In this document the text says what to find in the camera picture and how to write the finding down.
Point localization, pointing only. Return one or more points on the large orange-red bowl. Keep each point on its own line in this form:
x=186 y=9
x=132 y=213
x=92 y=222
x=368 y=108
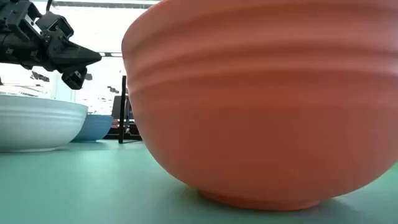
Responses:
x=264 y=109

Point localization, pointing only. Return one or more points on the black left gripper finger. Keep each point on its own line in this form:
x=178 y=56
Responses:
x=74 y=79
x=74 y=56

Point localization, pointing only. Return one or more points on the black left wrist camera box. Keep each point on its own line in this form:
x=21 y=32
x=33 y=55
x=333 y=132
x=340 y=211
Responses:
x=54 y=25

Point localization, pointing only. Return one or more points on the light blue bowl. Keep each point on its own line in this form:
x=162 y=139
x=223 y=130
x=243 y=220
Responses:
x=94 y=127

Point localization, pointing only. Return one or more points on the large white bowl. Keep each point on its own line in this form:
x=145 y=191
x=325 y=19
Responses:
x=34 y=124

